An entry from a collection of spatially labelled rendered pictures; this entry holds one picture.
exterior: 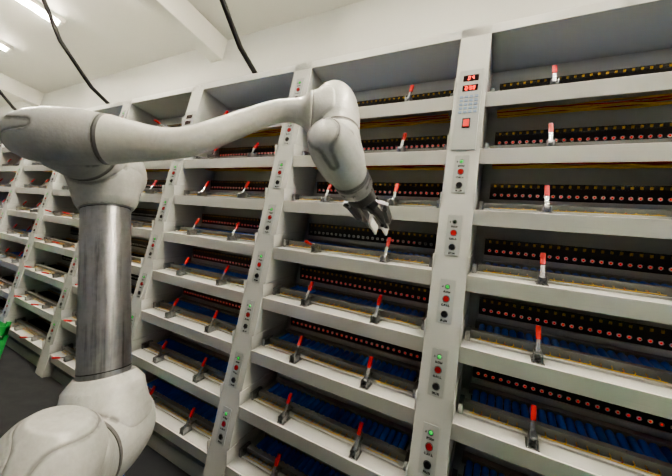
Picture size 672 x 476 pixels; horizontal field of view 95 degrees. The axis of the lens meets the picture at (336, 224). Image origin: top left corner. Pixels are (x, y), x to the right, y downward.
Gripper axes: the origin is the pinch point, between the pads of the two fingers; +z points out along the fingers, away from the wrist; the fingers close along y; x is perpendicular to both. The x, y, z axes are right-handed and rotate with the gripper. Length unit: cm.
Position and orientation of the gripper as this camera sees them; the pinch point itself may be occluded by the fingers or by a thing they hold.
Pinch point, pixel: (378, 226)
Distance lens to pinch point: 95.2
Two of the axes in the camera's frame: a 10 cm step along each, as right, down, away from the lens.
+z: 3.8, 4.7, 7.9
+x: 2.9, -8.8, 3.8
